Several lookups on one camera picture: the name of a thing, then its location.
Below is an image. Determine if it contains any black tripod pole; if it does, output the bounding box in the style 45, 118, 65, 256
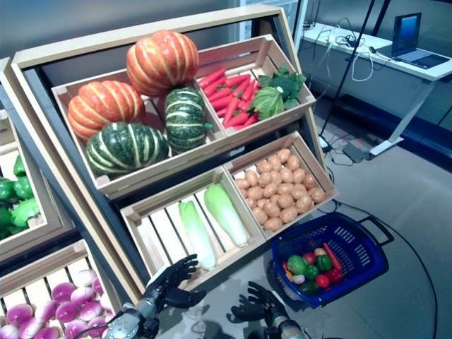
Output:
319, 0, 377, 138

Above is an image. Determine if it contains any white desk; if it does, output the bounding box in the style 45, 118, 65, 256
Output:
299, 21, 452, 157

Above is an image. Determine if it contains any dark green leafy broccoli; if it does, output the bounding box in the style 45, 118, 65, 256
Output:
258, 64, 307, 109

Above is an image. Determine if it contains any orange red carrot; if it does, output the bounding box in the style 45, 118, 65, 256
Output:
210, 95, 234, 111
198, 67, 227, 89
222, 97, 241, 126
225, 73, 251, 88
224, 112, 250, 129
203, 76, 227, 97
208, 87, 232, 102
242, 79, 256, 103
323, 242, 343, 272

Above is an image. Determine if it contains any bright green leafy lettuce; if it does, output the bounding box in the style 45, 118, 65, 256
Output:
10, 198, 40, 227

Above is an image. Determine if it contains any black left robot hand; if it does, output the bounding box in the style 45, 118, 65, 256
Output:
143, 254, 208, 314

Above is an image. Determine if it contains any green striped pumpkin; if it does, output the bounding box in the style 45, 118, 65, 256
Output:
85, 121, 170, 179
164, 87, 214, 153

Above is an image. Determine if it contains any large napa cabbage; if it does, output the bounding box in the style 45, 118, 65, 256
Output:
203, 183, 249, 248

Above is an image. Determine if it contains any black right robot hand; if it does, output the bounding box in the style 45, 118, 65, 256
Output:
231, 281, 290, 325

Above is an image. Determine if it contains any dark green cucumber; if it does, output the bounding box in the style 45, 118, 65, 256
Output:
299, 281, 320, 296

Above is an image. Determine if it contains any wooden display shelf frame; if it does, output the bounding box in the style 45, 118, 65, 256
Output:
10, 4, 328, 304
0, 56, 145, 339

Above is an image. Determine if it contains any round light green vegetable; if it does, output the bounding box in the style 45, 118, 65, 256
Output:
287, 254, 308, 275

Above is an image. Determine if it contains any orange striped pumpkin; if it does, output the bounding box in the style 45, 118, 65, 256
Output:
126, 30, 200, 97
66, 80, 146, 142

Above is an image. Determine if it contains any grey power strip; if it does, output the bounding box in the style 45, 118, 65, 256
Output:
342, 143, 370, 164

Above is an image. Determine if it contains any long black floor cable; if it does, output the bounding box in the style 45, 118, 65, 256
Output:
317, 199, 441, 339

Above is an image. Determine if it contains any large wooden crate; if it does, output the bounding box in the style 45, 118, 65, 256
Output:
51, 69, 229, 198

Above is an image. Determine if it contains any small napa cabbage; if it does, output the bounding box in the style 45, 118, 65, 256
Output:
178, 200, 217, 272

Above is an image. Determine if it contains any white cable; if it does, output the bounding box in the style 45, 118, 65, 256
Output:
349, 33, 374, 83

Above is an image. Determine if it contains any dark blue floor rail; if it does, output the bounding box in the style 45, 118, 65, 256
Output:
310, 93, 452, 160

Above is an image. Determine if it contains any open grey laptop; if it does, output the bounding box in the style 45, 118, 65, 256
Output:
376, 12, 452, 70

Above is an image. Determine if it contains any blue plastic shopping basket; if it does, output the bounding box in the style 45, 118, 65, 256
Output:
270, 211, 395, 308

